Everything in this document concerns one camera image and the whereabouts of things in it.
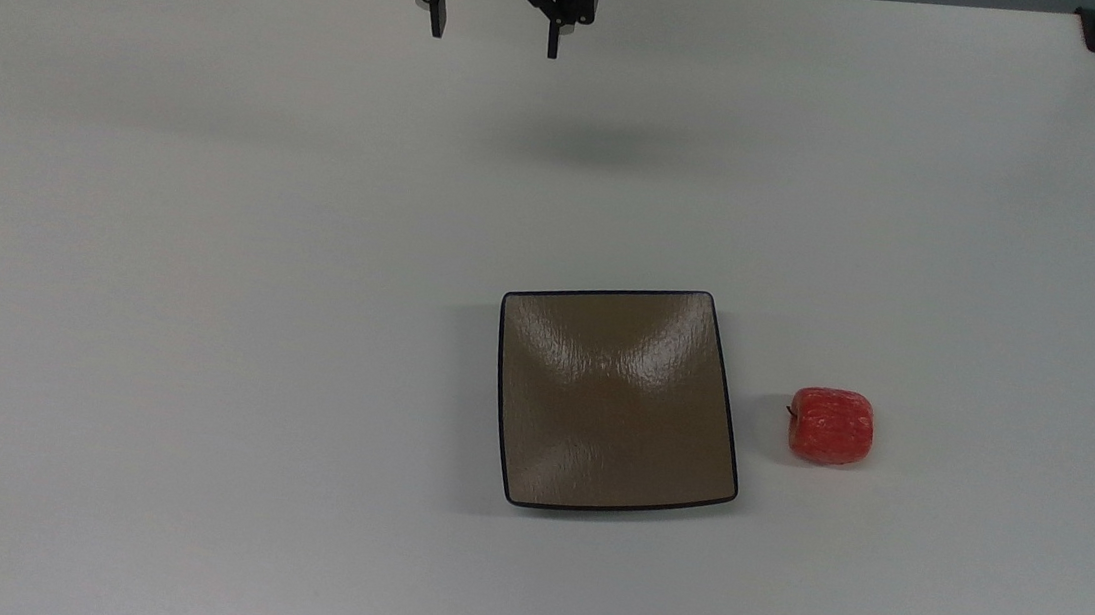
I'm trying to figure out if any red apple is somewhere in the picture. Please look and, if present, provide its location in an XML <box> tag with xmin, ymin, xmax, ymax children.
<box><xmin>781</xmin><ymin>383</ymin><xmax>879</xmax><ymax>471</ymax></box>

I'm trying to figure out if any square brown ceramic plate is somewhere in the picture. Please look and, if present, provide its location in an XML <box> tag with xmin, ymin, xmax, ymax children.
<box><xmin>481</xmin><ymin>271</ymin><xmax>759</xmax><ymax>528</ymax></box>

